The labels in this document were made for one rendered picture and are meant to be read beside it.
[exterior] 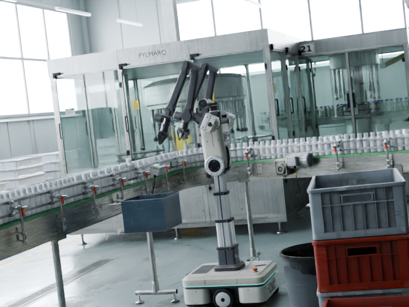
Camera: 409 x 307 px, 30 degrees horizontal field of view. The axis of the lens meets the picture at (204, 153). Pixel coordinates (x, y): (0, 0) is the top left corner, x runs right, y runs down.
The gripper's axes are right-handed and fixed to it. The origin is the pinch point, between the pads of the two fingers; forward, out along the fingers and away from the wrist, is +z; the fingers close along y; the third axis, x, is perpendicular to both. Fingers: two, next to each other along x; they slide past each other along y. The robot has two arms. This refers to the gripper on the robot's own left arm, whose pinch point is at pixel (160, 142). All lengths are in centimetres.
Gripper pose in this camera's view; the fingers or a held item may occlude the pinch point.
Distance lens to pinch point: 579.3
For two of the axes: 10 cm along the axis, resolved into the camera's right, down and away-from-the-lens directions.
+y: -1.2, 1.4, -9.8
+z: -2.7, 9.5, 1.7
